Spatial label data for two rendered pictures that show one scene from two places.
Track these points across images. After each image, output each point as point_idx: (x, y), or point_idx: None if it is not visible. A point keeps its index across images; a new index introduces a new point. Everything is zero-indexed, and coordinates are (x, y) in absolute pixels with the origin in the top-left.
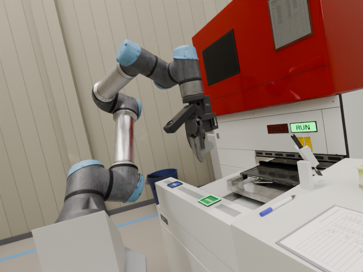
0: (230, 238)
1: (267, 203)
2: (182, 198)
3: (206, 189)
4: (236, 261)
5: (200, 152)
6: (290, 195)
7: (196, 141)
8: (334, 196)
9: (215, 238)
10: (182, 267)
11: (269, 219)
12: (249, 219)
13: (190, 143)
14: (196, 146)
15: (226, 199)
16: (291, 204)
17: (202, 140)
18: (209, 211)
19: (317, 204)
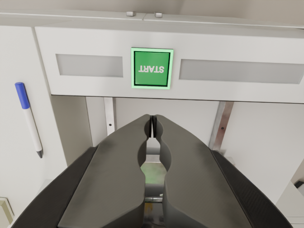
0: (53, 24)
1: (54, 121)
2: (234, 35)
3: (287, 146)
4: (67, 21)
5: (116, 133)
6: (52, 158)
7: (126, 189)
8: (13, 177)
9: (108, 24)
10: (231, 21)
11: (3, 82)
12: (23, 62)
13: (213, 173)
14: (169, 166)
15: (125, 94)
16: (27, 136)
17: (42, 193)
18: (111, 37)
19: (6, 152)
